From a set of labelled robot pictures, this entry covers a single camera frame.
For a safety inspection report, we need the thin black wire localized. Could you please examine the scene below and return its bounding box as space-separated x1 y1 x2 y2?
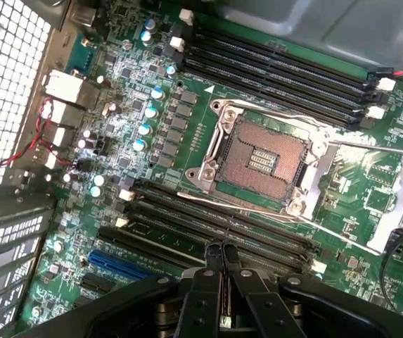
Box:
378 223 403 314

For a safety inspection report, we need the grey metal PC case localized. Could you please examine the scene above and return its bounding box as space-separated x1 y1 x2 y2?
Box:
0 0 403 338

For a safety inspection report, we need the RAM slot with black latches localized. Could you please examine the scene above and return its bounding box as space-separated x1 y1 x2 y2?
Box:
165 52 376 130
115 202 307 275
172 23 389 105
134 180 325 258

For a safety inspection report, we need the long silver locking lever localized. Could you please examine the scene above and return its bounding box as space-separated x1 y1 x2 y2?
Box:
176 192 385 256

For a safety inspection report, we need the short black expansion slot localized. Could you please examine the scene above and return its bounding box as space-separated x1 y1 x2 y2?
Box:
80 273 116 294

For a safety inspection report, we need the bent silver locking lever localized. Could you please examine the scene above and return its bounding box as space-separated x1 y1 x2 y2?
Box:
210 99 403 156

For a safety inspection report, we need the black plug with red wire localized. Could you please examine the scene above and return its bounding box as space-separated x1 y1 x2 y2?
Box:
365 66 403 81

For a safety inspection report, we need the green motherboard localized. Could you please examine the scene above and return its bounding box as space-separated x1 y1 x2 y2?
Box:
13 0 403 334

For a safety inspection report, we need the silver socket cover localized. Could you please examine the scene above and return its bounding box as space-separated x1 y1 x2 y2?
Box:
301 140 403 255

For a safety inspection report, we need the CPU socket with gold pins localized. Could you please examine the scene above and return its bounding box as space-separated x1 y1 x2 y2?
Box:
185 99 332 215

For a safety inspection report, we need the silver rear port block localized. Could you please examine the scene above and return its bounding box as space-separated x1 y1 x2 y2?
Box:
41 69 86 104
35 125 70 170
41 100 82 127

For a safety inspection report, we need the blue expansion slot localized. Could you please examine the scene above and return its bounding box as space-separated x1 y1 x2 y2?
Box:
88 250 149 282

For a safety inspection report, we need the red and black twisted wire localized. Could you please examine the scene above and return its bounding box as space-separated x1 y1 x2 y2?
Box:
0 96 72 177

